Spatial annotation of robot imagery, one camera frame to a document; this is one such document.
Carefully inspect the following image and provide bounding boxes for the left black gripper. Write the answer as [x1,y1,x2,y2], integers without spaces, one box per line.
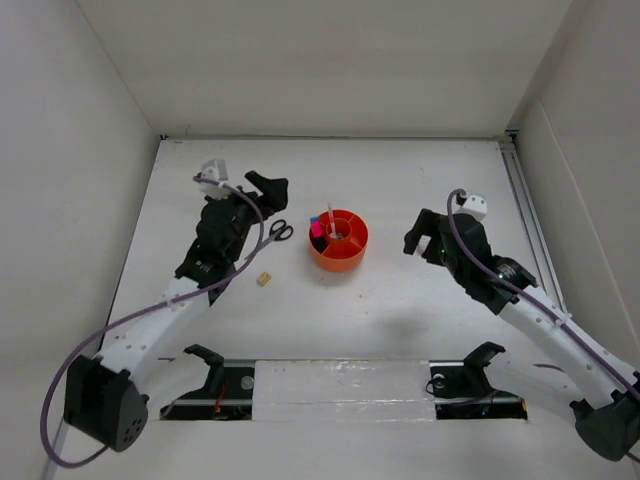
[206,172,287,263]

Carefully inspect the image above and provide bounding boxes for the pink capped black highlighter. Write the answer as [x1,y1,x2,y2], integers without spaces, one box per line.
[310,222,326,252]

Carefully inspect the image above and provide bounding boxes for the pink translucent pen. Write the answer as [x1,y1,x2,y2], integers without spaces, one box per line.
[327,203,338,239]

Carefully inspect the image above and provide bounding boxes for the small tan eraser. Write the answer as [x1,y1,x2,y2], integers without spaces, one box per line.
[256,272,271,286]

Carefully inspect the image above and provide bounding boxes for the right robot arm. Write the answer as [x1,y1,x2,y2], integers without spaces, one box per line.
[403,209,639,461]

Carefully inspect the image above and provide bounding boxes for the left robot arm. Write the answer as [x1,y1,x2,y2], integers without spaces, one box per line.
[63,170,289,452]

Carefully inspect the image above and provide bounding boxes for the orange round compartment organizer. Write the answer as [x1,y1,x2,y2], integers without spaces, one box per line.
[308,209,369,273]

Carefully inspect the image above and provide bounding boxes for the black handled scissors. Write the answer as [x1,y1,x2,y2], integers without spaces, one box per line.
[261,219,294,247]

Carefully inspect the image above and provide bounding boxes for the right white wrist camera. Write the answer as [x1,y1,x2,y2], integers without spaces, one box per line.
[453,190,488,222]

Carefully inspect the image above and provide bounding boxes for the aluminium side rail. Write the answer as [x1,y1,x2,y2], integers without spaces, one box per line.
[498,131,567,312]

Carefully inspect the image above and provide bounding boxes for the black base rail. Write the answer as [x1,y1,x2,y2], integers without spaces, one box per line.
[151,359,528,423]

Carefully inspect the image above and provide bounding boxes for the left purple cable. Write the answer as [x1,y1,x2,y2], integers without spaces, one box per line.
[39,174,269,469]

